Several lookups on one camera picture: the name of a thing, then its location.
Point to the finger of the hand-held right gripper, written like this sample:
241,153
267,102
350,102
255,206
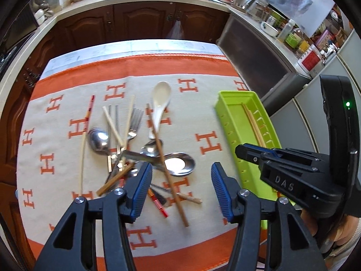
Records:
248,155
299,156

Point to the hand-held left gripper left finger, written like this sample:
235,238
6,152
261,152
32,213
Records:
142,189

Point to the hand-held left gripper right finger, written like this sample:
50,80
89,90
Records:
220,192

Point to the brown wooden chopstick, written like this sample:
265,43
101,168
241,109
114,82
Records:
108,186
182,214

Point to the small metal spoon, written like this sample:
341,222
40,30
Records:
149,149
97,141

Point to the green plastic utensil tray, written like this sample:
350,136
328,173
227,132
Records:
239,113

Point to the large metal spoon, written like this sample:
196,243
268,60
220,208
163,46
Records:
186,161

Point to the metal fork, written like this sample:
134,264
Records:
141,118
134,122

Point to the white ceramic spoon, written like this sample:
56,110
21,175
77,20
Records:
162,91

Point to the person's right forearm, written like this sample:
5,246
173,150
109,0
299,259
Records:
349,249

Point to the person's right hand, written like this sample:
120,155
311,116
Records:
308,221

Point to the grey cabinet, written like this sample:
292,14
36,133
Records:
310,113

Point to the orange and cream printed blanket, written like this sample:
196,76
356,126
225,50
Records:
62,175

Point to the red and white box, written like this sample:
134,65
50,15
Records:
310,60

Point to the stainless appliance with dark door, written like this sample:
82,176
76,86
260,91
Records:
253,56

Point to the jar with green label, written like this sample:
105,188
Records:
293,39

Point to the clear plastic bottle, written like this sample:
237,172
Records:
285,31

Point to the white bowl with blue pattern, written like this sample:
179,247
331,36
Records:
269,29

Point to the white plastic bag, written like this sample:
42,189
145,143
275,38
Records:
176,31

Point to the glass kettle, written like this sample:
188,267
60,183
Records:
258,8

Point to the large clear plastic bag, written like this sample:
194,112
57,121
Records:
299,2

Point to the brown wooden kitchen cabinets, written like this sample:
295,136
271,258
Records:
93,25

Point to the white kitchen countertop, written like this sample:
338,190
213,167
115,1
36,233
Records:
84,2

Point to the black gas stove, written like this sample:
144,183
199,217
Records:
17,34

